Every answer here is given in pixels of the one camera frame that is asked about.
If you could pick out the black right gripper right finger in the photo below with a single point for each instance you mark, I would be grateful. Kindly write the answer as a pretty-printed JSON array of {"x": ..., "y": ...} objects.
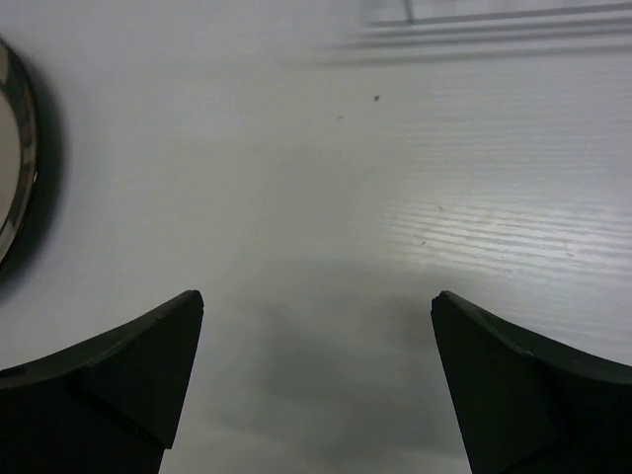
[{"x": 525, "y": 403}]

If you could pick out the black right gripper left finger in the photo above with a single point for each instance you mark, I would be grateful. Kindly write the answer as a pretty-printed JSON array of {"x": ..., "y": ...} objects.
[{"x": 110, "y": 404}]

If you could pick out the patterned dark rim plate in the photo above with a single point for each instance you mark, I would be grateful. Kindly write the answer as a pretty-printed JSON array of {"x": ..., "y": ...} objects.
[{"x": 20, "y": 156}]

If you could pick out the white wire dish rack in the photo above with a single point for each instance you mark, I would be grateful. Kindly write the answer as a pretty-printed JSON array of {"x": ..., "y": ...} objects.
[{"x": 390, "y": 28}]

